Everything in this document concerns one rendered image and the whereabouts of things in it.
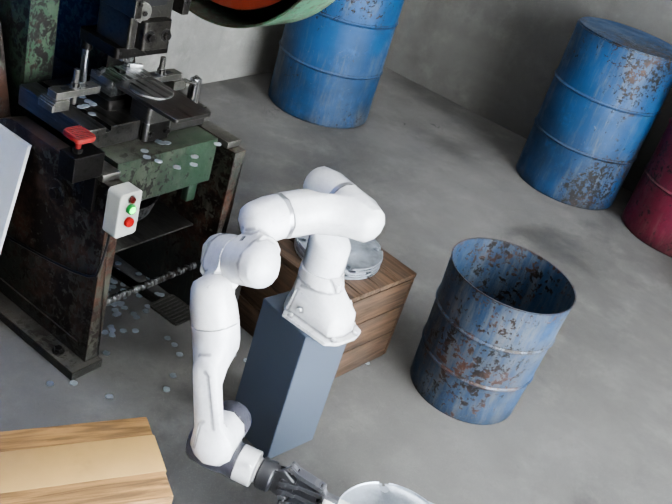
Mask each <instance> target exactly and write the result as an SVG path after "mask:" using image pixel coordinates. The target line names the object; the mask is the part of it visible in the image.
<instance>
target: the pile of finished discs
mask: <svg viewBox="0 0 672 504"><path fill-rule="evenodd" d="M308 238H309V235H305V236H300V237H295V241H294V247H295V250H296V253H297V254H298V256H299V257H300V258H301V259H302V258H304V254H305V250H306V246H307V242H308ZM349 241H350V245H351V250H350V253H349V257H348V260H347V263H346V266H345V269H344V279H347V280H361V279H366V278H368V277H371V276H373V275H375V274H376V273H377V272H378V270H379V268H380V265H381V263H382V260H383V251H380V250H381V246H380V244H379V243H378V242H377V241H376V240H375V239H373V240H370V241H367V242H364V243H363V242H360V241H357V240H353V239H350V238H349ZM367 276H368V277H367Z"/></svg>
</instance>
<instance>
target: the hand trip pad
mask: <svg viewBox="0 0 672 504"><path fill-rule="evenodd" d="M63 135H64V136H66V137H67V138H68V139H70V140H71V141H73V142H74V143H75V146H74V148H75V149H81V145H82V144H87V143H91V142H94V141H95V139H96V136H95V135H94V134H93V133H92V132H90V131H89V130H87V129H86V128H84V127H82V126H80V125H78V126H72V127H67V128H64V129H63Z"/></svg>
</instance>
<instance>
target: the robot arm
mask: <svg viewBox="0 0 672 504"><path fill-rule="evenodd" d="M238 222H239V227H240V231H241V234H240V235H235V234H223V233H217V234H215V235H212V236H210V237H209V238H208V239H207V240H206V242H205V243H204V244H203V247H202V253H201V260H200V262H201V266H200V272H201V274H202V277H200V278H198V279H197V280H195V281H193V283H192V286H191V289H190V306H189V309H190V320H191V333H192V348H193V369H192V370H193V401H194V427H193V429H192V430H191V431H190V433H189V436H188V439H187V441H186V454H187V455H188V457H189V458H190V459H191V460H193V461H195V462H196V463H198V464H199V465H201V466H203V467H205V468H207V469H209V470H211V471H213V472H216V473H221V474H223V475H225V476H226V477H228V478H229V479H232V480H234V481H236V482H238V483H240V484H242V485H244V486H247V487H248V486H249V485H250V483H253V485H254V487H256V488H258V489H260V490H262V491H265V492H267V491H271V492H273V493H274V494H275V495H277V497H278V502H277V504H350V503H348V502H346V501H344V500H341V499H340V498H339V497H338V496H336V495H334V494H331V493H329V492H328V491H327V488H326V487H327V484H326V483H325V482H323V481H321V480H320V479H318V478H317V477H315V476H314V475H312V474H311V473H309V472H307V471H306V470H304V469H303V468H301V467H300V466H299V465H298V464H297V462H295V461H293V462H292V464H291V465H290V466H288V467H286V466H281V465H279V462H278V461H276V460H273V459H271V458H269V457H266V458H263V451H261V450H258V449H256V448H254V447H252V446H250V445H247V444H244V443H243V441H242V439H243V438H244V437H245V435H246V434H247V432H248V430H249V428H250V426H251V414H250V412H249V411H248V409H247V408H246V406H244V405H243V404H241V403H240V402H237V401H233V400H226V401H224V402H223V393H222V383H223V380H224V377H225V375H226V372H227V369H228V367H229V365H230V363H231V361H232V360H233V358H234V356H235V354H236V352H237V350H238V349H239V344H240V319H239V311H238V303H237V300H236V297H235V289H236V287H237V286H238V285H242V286H247V287H252V288H257V289H259V288H265V287H268V286H270V285H272V283H273V282H274V281H275V279H276V278H277V277H278V274H279V270H280V260H281V257H280V255H279V254H280V248H279V245H278V243H277V241H278V240H281V239H289V238H294V237H300V236H305V235H309V238H308V242H307V246H306V250H305V254H304V258H302V261H301V264H300V267H299V270H298V275H297V278H296V280H295V282H294V285H293V287H292V290H291V291H290V293H289V294H288V296H287V297H286V300H285V302H284V311H283V314H282V317H284V318H285V319H286V320H288V321H289V322H291V323H292V324H293V325H295V326H296V327H298V328H299V329H301V330H302V331H303V332H305V333H306V334H308V335H309V336H310V337H312V338H313V339H315V340H316V341H317V342H319V343H320V344H322V345H323V346H340V345H342V344H345V343H348V342H351V341H354V340H355V339H356V338H357V337H358V336H359V335H360V333H361V330H360V329H359V328H358V326H357V325H356V323H355V322H354V321H355V315H356V312H355V310H354V308H353V306H352V300H350V299H349V297H348V295H347V293H346V291H345V289H344V269H345V266H346V263H347V260H348V257H349V253H350V250H351V245H350V241H349V238H350V239H353V240H357V241H360V242H363V243H364V242H367V241H370V240H373V239H374V238H376V237H377V236H378V235H379V234H380V233H381V231H382V229H383V227H384V225H385V215H384V213H383V211H382V210H381V208H380V207H379V206H378V204H377V203H376V201H375V200H373V199H372V198H371V197H370V196H368V195H367V194H366V193H364V192H363V191H362V190H361V189H359V188H358V187H357V186H356V185H355V184H354V183H352V182H351V181H350V180H349V179H348V178H346V177H345V176H344V175H343V174H341V173H339V172H337V171H335V170H332V169H330V168H328V167H325V166H323V167H318V168H315V169H313V170H312V171H311V172H310V173H309V174H308V175H307V176H306V179H305V181H304V184H303V189H297V190H291V191H285V192H279V193H275V194H272V195H267V196H262V197H260V198H257V199H255V200H253V201H250V202H248V203H247V204H245V205H244V206H243V207H242V208H241V209H240V213H239V217H238ZM293 490H294V491H293Z"/></svg>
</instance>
